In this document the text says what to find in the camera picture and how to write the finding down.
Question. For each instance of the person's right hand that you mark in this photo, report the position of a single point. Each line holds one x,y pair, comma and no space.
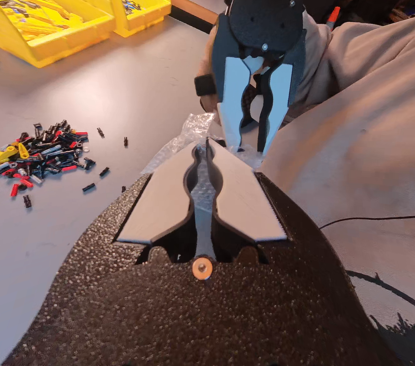
206,61

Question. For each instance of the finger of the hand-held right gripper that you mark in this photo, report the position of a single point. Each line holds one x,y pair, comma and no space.
278,96
233,96

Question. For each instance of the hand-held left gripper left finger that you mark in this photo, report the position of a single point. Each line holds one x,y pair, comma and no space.
155,210

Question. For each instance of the clear bubble wrap sheet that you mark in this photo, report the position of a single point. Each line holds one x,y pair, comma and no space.
184,135

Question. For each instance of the person's beige hoodie torso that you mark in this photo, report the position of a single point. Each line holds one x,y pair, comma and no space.
340,161

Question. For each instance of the grey desk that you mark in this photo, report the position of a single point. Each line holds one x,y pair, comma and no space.
129,87

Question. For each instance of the heap of yellow grey pieces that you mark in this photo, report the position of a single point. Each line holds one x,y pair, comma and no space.
35,12

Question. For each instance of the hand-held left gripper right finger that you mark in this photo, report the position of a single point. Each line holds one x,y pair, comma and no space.
249,210

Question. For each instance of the person's right forearm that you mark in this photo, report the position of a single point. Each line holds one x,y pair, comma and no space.
350,57

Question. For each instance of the pile of small building pieces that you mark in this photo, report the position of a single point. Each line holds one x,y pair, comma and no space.
42,155

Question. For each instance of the scatter of grey blue pieces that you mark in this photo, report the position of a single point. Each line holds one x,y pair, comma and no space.
131,4

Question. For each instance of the orange traffic cone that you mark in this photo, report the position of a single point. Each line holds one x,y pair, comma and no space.
333,17

